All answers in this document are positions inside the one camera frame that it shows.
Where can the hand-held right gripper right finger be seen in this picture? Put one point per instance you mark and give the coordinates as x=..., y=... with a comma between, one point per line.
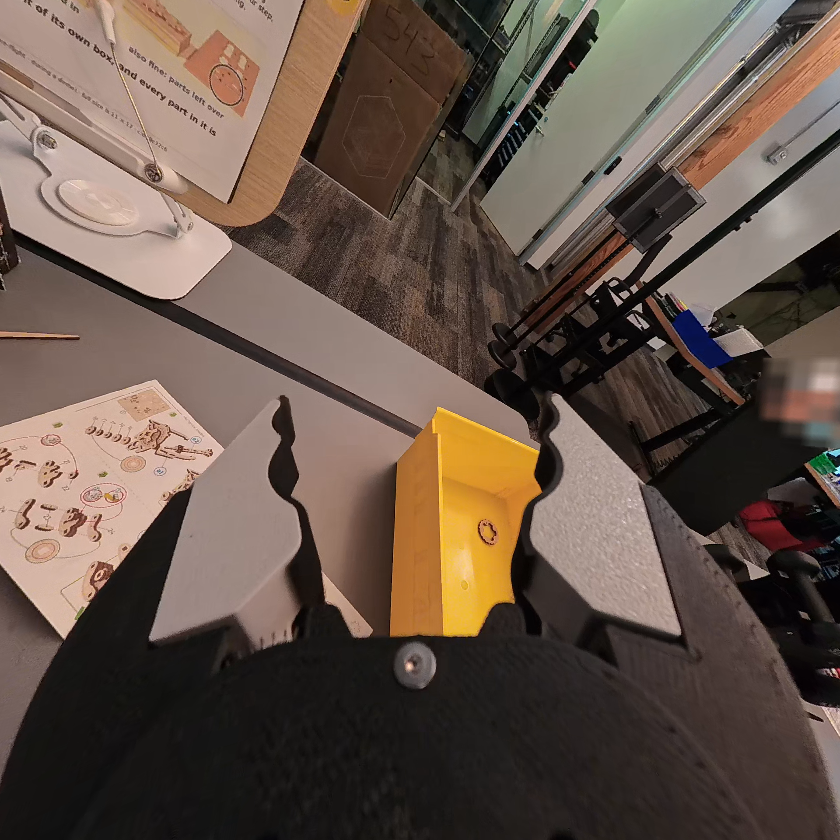
x=604, y=525

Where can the light wooden backing board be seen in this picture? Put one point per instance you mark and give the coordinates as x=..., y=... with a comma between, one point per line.
x=295, y=131

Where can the black model kit box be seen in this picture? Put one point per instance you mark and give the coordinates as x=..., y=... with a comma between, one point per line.
x=5, y=243

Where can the wooden side desk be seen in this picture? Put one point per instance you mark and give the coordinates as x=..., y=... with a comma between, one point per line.
x=709, y=374

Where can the grey box on pole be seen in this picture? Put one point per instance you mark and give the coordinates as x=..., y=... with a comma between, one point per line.
x=653, y=203

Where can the red bag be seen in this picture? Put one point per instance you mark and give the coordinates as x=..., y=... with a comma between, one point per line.
x=778, y=525

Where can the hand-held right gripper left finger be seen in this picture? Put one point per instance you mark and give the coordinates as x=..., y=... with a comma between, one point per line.
x=229, y=525

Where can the brown cardboard box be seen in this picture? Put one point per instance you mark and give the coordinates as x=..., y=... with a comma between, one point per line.
x=387, y=111

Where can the black stanchion stand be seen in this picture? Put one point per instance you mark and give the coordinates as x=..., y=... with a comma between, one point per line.
x=504, y=344
x=515, y=394

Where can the white poster stand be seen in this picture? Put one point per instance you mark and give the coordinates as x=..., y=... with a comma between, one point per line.
x=131, y=249

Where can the yellow plastic bin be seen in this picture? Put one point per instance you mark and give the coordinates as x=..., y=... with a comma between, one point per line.
x=420, y=538

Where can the black dumbbell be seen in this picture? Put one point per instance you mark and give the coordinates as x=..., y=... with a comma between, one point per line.
x=797, y=581

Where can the blue folder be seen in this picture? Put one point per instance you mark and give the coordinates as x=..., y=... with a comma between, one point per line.
x=699, y=338

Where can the open instruction booklet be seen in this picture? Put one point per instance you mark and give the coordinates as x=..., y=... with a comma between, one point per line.
x=72, y=499

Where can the small wooden gear part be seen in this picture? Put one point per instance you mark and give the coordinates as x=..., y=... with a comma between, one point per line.
x=487, y=532

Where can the printed instruction poster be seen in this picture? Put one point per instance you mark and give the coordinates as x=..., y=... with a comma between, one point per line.
x=184, y=59

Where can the thin wooden stick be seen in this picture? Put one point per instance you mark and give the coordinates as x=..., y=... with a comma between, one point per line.
x=39, y=336

